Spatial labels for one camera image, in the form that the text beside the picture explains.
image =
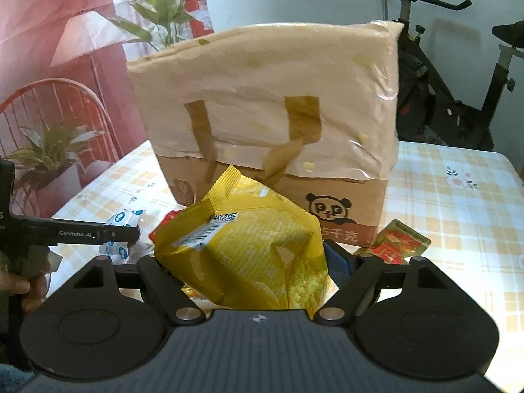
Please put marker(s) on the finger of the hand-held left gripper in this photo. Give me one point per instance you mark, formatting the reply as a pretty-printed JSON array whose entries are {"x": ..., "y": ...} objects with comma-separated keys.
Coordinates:
[{"x": 82, "y": 233}]

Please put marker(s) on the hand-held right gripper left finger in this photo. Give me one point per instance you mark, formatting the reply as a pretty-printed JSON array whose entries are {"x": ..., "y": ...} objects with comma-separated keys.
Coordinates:
[{"x": 159, "y": 278}]

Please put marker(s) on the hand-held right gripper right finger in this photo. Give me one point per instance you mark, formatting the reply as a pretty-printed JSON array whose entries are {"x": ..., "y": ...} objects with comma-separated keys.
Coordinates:
[{"x": 342, "y": 266}]

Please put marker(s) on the white and blue snack packet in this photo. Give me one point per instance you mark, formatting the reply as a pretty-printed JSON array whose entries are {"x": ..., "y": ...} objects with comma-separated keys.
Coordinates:
[{"x": 123, "y": 249}]

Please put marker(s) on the large yellow snack bag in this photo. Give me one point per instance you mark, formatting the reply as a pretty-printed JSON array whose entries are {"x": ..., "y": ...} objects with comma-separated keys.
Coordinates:
[{"x": 254, "y": 245}]

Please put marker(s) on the cardboard box with plastic liner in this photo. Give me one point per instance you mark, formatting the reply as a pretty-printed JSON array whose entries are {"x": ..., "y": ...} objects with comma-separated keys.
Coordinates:
[{"x": 266, "y": 110}]

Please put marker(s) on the person's left hand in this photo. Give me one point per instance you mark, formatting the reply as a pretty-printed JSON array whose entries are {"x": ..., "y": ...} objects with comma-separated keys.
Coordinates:
[{"x": 28, "y": 290}]

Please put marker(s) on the green and red snack packet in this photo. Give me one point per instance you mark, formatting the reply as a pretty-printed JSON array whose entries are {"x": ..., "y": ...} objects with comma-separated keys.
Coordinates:
[{"x": 399, "y": 241}]

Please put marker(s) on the checked floral tablecloth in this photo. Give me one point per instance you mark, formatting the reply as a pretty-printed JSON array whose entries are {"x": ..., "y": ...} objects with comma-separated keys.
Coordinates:
[{"x": 450, "y": 213}]

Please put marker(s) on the pink printed backdrop cloth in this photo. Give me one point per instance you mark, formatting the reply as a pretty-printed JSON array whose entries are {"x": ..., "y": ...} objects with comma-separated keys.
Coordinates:
[{"x": 53, "y": 69}]

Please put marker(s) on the black exercise bike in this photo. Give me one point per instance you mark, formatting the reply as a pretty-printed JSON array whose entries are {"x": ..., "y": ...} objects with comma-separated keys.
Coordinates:
[{"x": 450, "y": 118}]

